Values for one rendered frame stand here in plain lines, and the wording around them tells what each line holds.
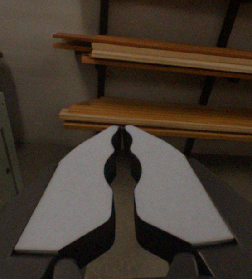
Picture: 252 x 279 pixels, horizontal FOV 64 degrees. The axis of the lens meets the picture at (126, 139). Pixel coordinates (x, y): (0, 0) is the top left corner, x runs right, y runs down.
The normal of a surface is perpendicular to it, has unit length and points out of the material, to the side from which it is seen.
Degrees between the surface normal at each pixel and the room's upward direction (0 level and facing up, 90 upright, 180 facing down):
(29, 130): 90
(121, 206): 0
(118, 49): 90
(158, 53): 90
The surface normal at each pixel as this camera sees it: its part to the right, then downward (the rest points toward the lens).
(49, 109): 0.04, 0.53
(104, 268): 0.11, -0.85
